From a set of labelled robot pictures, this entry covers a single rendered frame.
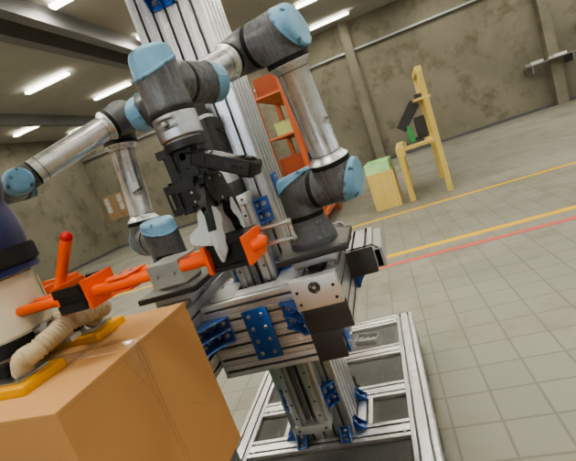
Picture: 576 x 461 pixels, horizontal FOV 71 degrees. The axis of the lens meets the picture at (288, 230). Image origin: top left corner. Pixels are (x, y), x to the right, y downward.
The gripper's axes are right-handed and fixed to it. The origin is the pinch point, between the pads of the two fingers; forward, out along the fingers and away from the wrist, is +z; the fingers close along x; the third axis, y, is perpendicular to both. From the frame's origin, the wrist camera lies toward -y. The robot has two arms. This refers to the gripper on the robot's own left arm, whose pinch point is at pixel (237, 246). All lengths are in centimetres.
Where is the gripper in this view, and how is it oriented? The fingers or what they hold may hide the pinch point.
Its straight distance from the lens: 71.3
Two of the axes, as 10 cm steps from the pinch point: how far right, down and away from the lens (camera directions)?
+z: 3.4, 9.2, 1.7
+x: -2.6, 2.7, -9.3
